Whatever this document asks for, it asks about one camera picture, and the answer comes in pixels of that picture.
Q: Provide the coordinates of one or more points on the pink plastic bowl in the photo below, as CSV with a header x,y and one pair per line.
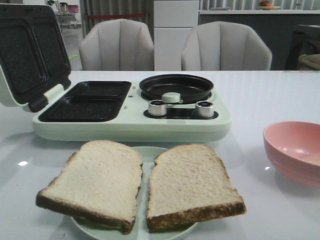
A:
x,y
293,148

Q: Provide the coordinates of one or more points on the left beige upholstered chair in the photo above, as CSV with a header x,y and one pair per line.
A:
x,y
117,45

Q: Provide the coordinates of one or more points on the black round frying pan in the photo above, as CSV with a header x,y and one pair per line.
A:
x,y
191,88

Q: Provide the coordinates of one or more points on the beige upholstered chair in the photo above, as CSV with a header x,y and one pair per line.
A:
x,y
225,46
117,45

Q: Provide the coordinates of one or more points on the right silver control knob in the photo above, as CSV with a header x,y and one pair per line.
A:
x,y
204,109

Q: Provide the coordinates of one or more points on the dark counter with white top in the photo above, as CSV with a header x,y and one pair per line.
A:
x,y
287,33

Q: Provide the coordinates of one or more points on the left silver control knob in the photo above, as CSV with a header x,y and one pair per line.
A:
x,y
157,108

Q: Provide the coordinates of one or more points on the white bread slice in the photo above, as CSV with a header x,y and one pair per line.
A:
x,y
99,183
189,184

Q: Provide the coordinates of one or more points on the light green breakfast maker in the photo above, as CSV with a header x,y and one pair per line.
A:
x,y
35,74

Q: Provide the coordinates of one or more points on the fruit bowl on counter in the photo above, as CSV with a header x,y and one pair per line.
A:
x,y
267,5

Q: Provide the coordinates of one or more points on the light green round plate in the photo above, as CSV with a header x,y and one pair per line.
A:
x,y
140,230

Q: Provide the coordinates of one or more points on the right beige upholstered chair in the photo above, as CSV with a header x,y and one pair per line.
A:
x,y
225,46

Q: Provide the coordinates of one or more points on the silver control knob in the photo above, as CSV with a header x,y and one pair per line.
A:
x,y
204,109
157,108

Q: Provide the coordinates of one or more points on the white cabinet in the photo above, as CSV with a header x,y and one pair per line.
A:
x,y
172,22

